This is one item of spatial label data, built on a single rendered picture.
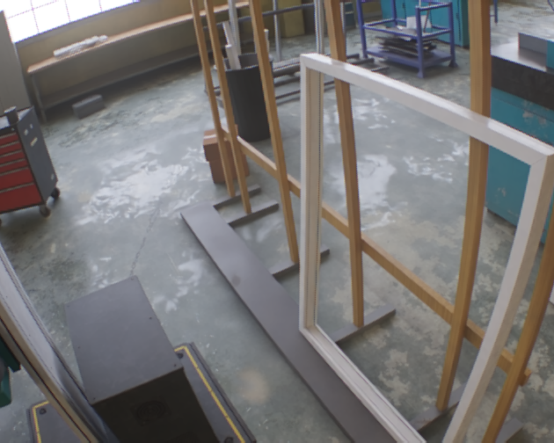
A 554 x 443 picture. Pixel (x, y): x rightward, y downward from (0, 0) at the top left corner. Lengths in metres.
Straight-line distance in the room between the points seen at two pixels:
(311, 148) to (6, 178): 3.16
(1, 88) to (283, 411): 6.77
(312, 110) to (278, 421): 1.41
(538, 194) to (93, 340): 1.46
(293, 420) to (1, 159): 3.33
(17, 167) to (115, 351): 3.01
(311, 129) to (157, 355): 1.08
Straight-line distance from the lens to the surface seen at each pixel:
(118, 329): 1.74
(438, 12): 8.10
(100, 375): 1.62
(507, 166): 3.23
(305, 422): 2.32
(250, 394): 2.47
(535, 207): 1.20
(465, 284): 1.68
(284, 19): 9.04
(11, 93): 8.01
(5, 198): 4.67
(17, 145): 4.36
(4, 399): 1.43
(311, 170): 2.09
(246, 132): 4.77
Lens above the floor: 1.97
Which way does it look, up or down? 32 degrees down
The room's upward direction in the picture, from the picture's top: 10 degrees counter-clockwise
